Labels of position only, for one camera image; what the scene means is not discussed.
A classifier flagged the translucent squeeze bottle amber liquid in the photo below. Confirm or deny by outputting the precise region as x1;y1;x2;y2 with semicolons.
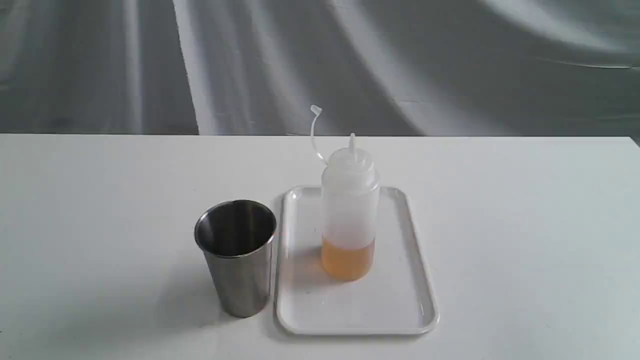
310;104;381;281

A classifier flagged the white plastic tray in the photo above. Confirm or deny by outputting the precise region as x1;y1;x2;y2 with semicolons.
274;186;439;337

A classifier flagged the grey backdrop cloth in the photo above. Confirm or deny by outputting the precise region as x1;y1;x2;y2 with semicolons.
0;0;640;141

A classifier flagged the stainless steel cup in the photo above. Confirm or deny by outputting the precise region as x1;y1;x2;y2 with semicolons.
193;199;278;318

